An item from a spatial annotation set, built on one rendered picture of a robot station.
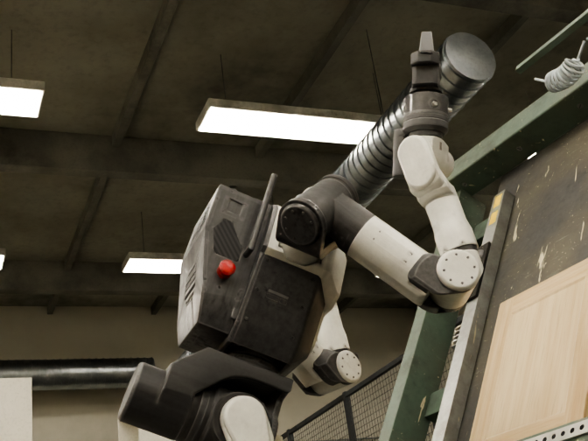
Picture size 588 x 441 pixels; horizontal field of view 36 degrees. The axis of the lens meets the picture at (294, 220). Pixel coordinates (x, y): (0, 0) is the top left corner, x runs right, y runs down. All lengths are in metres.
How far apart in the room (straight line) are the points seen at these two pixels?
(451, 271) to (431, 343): 1.08
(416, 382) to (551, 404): 0.64
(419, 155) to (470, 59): 3.43
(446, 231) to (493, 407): 0.66
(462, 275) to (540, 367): 0.59
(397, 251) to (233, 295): 0.32
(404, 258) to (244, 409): 0.40
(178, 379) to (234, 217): 0.34
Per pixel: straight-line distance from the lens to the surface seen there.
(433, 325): 2.70
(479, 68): 5.11
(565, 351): 2.10
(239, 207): 1.78
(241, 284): 1.70
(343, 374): 2.08
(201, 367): 1.66
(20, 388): 4.12
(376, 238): 1.63
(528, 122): 2.80
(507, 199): 2.77
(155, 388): 1.64
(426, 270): 1.60
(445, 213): 1.68
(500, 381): 2.24
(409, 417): 2.54
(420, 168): 1.69
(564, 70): 2.55
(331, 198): 1.65
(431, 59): 1.76
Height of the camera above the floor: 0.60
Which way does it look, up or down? 24 degrees up
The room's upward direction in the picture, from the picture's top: 8 degrees counter-clockwise
